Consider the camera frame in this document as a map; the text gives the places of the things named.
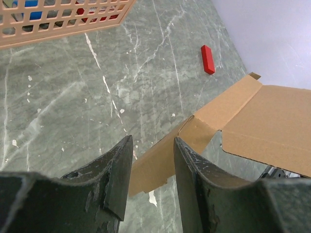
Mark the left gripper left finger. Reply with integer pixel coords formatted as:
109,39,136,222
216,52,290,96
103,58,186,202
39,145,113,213
0,135,133,233

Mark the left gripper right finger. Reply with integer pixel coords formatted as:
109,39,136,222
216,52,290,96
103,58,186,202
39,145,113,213
173,137,311,233

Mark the red rectangular block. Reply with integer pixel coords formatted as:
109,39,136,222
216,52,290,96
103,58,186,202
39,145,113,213
201,45,215,75

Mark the orange plastic file organizer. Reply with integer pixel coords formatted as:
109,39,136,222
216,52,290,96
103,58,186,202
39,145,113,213
0,0,135,49

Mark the blue item in organizer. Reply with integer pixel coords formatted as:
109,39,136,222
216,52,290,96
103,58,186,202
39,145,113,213
12,0,44,21

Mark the brown cardboard box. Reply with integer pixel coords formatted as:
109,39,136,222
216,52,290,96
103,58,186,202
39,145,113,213
129,73,311,196

